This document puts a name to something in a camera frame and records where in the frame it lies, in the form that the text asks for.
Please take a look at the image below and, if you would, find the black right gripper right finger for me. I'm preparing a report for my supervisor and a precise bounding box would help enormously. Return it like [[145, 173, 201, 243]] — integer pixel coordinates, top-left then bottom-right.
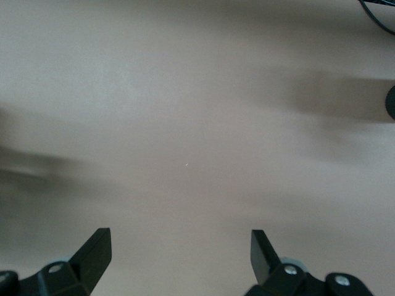
[[245, 229, 328, 296]]

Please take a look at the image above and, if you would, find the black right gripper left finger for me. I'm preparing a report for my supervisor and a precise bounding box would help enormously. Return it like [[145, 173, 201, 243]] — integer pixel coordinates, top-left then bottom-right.
[[18, 228, 112, 296]]

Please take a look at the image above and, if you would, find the black cylindrical object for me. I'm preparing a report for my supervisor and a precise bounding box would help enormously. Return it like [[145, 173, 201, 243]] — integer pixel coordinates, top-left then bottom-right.
[[385, 83, 395, 120]]

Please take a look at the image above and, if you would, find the thin black cable loop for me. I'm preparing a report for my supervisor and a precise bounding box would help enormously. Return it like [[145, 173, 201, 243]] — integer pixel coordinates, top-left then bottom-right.
[[357, 0, 395, 35]]

